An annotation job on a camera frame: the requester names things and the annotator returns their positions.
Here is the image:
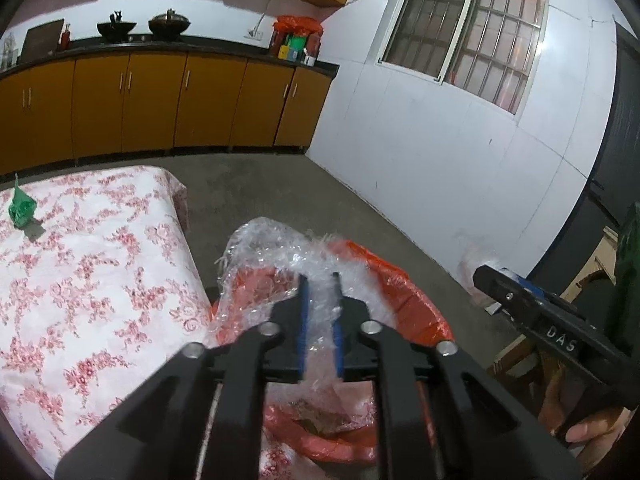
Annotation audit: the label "red bin with orange liner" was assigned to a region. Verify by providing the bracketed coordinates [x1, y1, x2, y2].
[209, 240, 454, 467]

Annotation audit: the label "wooden chair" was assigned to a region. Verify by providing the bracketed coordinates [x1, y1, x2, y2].
[490, 225, 626, 397]

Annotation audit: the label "black wok with lid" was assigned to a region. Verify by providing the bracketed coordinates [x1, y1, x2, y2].
[147, 8, 193, 39]

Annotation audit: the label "small green plastic bag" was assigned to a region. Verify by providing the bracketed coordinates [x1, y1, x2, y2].
[7, 173, 36, 229]

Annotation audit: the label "dark door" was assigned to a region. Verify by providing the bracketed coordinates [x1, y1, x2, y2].
[525, 20, 640, 322]

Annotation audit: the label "dark green cloth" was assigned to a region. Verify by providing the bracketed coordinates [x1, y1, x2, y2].
[614, 204, 640, 337]

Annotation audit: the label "floral tablecloth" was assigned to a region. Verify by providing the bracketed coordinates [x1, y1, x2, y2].
[0, 165, 212, 480]

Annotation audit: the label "orange bag over bottles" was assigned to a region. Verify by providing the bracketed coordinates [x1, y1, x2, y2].
[272, 15, 324, 37]

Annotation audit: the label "glass jar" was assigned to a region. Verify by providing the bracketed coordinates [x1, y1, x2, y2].
[2, 32, 19, 69]

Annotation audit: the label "barred window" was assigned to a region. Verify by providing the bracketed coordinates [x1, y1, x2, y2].
[375, 0, 551, 119]

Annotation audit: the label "black wok with spatula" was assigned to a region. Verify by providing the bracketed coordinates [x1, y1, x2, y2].
[96, 9, 138, 39]

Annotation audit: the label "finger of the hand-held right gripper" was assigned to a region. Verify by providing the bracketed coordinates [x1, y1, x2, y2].
[499, 266, 587, 322]
[473, 264, 551, 351]

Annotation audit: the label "brown lower kitchen cabinets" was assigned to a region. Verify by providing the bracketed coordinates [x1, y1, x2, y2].
[0, 52, 334, 177]

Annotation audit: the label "black kitchen countertop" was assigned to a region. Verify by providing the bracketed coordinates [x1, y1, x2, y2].
[0, 40, 341, 80]

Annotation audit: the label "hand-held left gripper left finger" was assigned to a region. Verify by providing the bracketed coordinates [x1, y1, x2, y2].
[55, 272, 309, 480]

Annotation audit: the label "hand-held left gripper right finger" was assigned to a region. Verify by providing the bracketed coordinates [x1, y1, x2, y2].
[332, 272, 583, 480]

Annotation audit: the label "person's right hand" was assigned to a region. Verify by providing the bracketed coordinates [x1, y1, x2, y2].
[540, 367, 637, 462]

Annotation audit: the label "clear bubble wrap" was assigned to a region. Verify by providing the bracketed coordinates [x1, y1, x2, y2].
[210, 217, 382, 397]

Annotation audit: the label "dark cutting board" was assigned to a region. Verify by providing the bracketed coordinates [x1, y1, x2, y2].
[19, 18, 66, 64]

